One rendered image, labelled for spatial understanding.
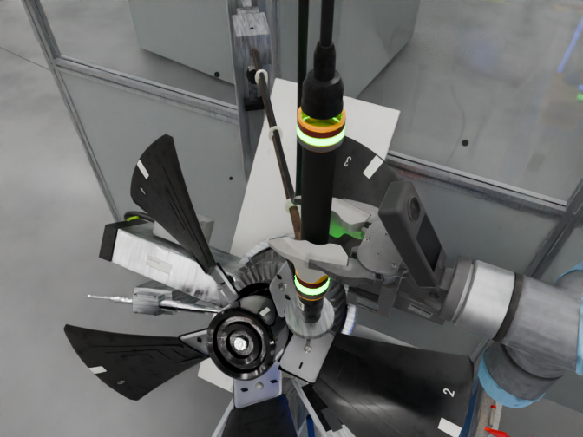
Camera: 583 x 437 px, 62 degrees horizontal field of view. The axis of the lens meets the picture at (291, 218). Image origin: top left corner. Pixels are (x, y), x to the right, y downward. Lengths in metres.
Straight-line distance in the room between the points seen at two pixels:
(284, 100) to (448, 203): 0.64
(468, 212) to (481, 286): 0.95
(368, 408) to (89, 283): 1.86
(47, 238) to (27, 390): 0.79
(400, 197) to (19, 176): 2.80
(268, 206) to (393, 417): 0.48
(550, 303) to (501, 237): 0.99
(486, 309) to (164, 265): 0.67
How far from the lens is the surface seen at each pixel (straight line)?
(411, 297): 0.57
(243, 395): 0.88
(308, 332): 0.70
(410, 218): 0.48
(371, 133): 0.97
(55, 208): 2.87
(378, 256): 0.53
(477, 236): 1.53
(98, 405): 2.18
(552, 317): 0.54
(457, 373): 0.85
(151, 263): 1.04
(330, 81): 0.41
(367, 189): 0.72
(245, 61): 1.08
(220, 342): 0.81
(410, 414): 0.82
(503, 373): 0.62
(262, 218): 1.03
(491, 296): 0.53
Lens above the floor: 1.93
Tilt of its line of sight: 50 degrees down
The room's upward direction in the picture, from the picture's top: straight up
